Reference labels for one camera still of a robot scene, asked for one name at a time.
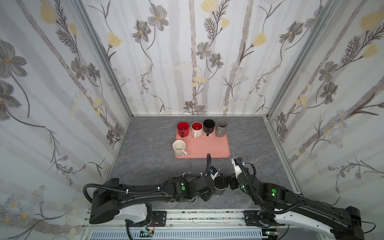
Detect tall grey mug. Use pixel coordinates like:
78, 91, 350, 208
215, 120, 228, 138

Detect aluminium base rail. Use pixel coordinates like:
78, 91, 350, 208
83, 209, 325, 230

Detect red mug black handle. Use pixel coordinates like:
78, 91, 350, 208
177, 122, 190, 138

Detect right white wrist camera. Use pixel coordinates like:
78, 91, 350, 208
231, 158, 242, 178

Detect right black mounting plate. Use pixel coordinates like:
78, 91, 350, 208
243, 210, 278, 228

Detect pale pink mug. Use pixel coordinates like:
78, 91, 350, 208
172, 140, 188, 157

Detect white ventilated cable duct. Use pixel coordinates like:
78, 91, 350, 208
88, 229, 268, 240

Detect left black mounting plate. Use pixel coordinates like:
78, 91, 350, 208
125, 211, 167, 227

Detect pink plastic tray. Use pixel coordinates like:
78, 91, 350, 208
176, 133, 231, 159

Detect black mug grey rim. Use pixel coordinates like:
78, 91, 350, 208
214, 176, 228, 196

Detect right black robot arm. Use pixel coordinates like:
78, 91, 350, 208
230, 158, 364, 240

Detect right aluminium corner post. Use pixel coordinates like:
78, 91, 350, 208
266, 0, 340, 120

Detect left aluminium corner post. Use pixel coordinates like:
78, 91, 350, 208
71, 0, 134, 119

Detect black mounting plate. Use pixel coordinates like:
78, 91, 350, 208
243, 210, 278, 228
125, 211, 167, 227

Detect black mug white base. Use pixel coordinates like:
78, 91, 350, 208
203, 119, 216, 137

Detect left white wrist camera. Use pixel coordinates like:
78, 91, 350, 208
209, 167, 220, 180

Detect white mug red inside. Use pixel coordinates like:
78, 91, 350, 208
191, 122, 204, 138

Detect aluminium corner post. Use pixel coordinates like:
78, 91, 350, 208
71, 0, 134, 119
266, 0, 340, 120

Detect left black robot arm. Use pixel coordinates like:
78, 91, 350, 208
83, 154, 215, 224

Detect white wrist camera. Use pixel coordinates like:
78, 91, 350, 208
209, 167, 220, 180
231, 158, 242, 178

